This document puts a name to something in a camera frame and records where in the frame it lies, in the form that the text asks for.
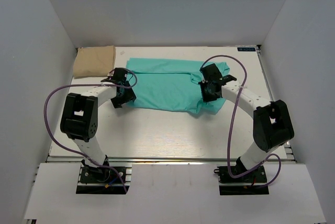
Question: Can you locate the folded beige t shirt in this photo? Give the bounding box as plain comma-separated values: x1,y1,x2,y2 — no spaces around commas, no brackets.
73,46,116,79

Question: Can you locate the teal t shirt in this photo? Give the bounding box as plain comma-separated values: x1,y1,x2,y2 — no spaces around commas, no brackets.
126,58,226,115

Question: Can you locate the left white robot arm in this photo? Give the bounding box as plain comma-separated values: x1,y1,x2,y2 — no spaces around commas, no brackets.
60,68,137,182

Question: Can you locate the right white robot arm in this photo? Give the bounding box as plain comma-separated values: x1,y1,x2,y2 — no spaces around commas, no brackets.
199,63,294,182

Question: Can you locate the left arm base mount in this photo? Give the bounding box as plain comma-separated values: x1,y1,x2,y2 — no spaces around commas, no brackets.
76,166,131,195

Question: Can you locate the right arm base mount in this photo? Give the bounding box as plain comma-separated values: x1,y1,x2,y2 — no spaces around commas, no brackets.
214,166,269,196

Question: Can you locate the aluminium table front rail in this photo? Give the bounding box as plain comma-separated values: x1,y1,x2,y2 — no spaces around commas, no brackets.
46,155,296,164

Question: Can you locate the blue table label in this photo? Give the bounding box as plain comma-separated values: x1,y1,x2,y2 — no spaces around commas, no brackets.
237,47,256,52

